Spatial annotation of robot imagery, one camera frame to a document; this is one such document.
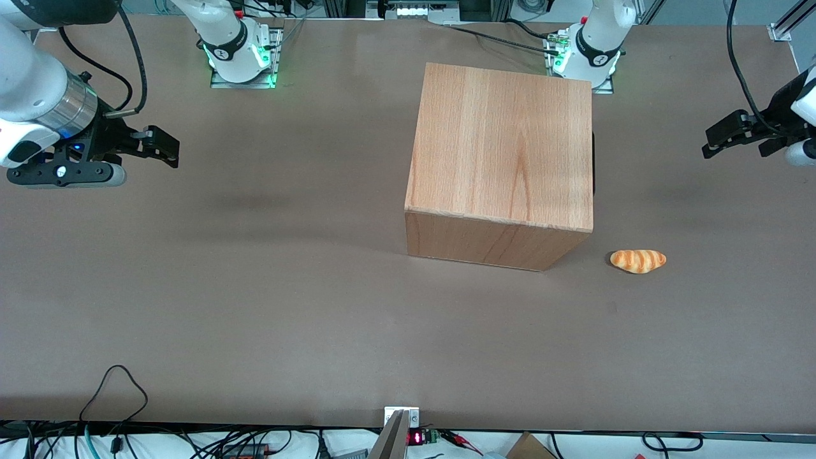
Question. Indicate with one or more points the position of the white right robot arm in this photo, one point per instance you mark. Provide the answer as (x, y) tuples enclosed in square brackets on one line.
[(32, 83)]

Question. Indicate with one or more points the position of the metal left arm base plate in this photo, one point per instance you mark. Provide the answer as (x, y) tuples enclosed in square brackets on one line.
[(604, 88)]

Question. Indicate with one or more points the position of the aluminium frame profile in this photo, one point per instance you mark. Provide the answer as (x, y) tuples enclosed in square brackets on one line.
[(789, 24)]

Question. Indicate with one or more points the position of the aluminium camera mount bar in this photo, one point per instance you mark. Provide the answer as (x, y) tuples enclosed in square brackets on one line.
[(392, 440)]

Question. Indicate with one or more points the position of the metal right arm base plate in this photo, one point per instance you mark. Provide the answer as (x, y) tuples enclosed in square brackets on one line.
[(275, 57)]

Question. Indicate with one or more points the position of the small metal bracket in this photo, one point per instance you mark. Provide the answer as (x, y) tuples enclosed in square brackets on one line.
[(413, 416)]

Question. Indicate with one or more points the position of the brown cardboard piece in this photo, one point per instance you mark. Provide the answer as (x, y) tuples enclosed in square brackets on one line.
[(530, 449)]

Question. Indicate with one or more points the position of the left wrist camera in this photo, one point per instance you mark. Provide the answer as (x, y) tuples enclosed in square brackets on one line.
[(802, 154)]

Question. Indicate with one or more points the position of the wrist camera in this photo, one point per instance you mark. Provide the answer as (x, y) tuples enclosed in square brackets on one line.
[(802, 154), (64, 173)]

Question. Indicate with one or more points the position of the red digit display module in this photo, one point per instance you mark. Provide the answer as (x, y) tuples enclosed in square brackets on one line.
[(415, 438)]

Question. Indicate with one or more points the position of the red and black clip leads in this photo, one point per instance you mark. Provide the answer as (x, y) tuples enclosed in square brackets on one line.
[(460, 438)]

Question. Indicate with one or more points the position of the light wooden drawer cabinet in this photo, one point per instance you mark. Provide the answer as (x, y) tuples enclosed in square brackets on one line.
[(497, 140)]

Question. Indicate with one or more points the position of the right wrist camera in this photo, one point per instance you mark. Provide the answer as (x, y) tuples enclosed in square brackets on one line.
[(64, 173)]

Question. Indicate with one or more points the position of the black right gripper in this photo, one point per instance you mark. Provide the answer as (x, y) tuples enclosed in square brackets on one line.
[(107, 138)]

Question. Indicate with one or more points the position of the toy croissant bread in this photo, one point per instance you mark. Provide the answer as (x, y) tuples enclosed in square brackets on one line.
[(637, 261)]

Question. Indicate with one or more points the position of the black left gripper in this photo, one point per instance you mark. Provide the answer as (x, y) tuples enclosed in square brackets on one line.
[(776, 116)]

